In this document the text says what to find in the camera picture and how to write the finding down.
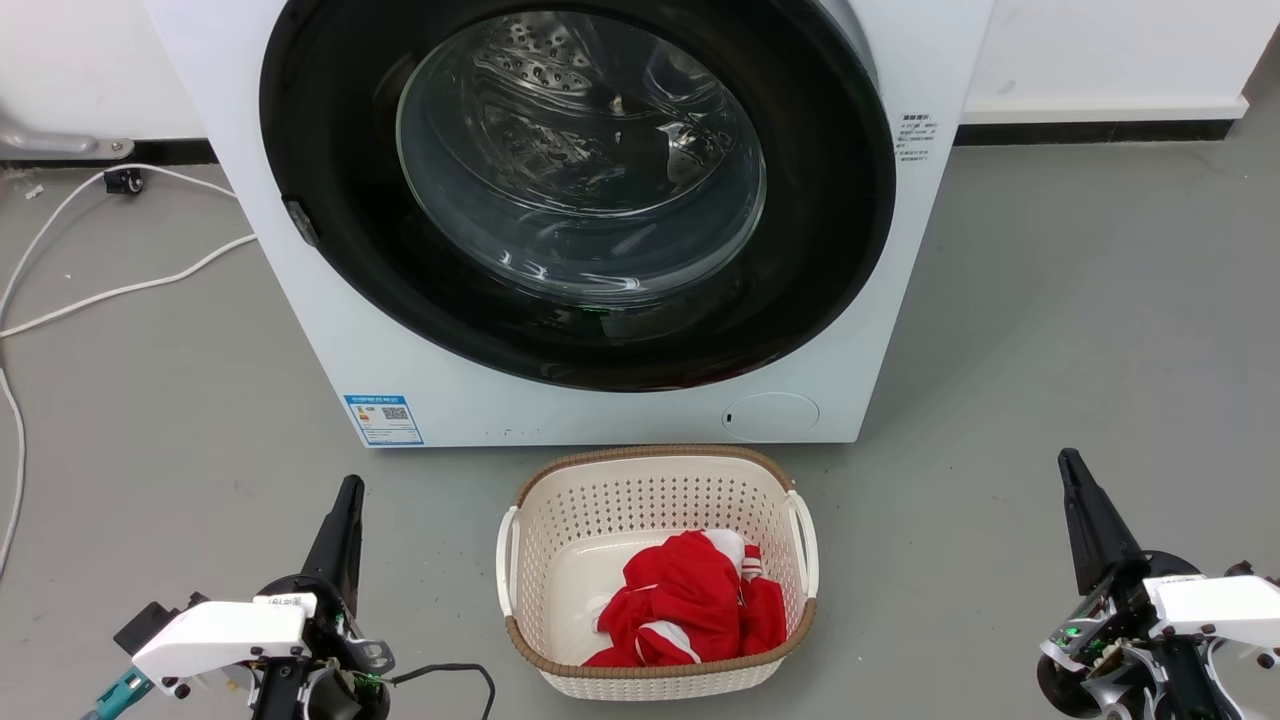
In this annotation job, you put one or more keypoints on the grey metal pipe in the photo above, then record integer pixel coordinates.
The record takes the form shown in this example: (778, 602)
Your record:
(50, 142)

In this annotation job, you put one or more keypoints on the cream perforated laundry basket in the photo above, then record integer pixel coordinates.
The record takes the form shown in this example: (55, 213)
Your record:
(660, 490)

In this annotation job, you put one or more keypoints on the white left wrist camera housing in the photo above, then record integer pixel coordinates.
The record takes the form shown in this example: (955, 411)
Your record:
(225, 635)

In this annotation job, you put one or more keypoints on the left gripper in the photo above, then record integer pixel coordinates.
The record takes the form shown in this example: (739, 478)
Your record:
(330, 660)

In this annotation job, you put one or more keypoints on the black round glass washer door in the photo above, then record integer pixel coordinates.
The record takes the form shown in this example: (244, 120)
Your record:
(820, 250)

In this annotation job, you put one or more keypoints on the round white filter cover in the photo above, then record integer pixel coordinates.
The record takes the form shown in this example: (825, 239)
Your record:
(770, 416)

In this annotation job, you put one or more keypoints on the small black floor clamp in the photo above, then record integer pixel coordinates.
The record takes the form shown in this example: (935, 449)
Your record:
(123, 180)

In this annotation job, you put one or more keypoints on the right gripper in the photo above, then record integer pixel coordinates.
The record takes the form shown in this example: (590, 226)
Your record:
(1130, 660)

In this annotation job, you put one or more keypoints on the red and white garment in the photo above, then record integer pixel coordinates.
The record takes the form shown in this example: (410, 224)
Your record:
(685, 600)

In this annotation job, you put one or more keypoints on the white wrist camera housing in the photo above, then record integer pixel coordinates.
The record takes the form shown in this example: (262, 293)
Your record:
(1220, 605)
(225, 635)

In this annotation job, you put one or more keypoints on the blue energy label sticker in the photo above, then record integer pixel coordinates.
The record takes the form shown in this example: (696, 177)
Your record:
(384, 419)

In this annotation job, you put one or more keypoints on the white front-load washing machine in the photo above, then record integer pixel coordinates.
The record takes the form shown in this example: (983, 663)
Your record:
(300, 330)

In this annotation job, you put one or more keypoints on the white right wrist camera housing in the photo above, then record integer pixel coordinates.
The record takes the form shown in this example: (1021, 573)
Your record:
(1220, 605)

